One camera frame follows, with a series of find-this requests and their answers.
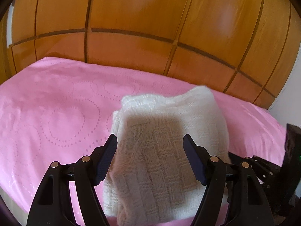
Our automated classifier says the wooden wardrobe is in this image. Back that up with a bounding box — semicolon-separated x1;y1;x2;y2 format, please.
1;0;300;108

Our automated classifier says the white knitted sweater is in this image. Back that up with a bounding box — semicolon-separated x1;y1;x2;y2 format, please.
103;86;229;225

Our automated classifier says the pink bed cover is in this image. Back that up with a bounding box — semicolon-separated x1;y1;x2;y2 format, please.
1;57;286;212

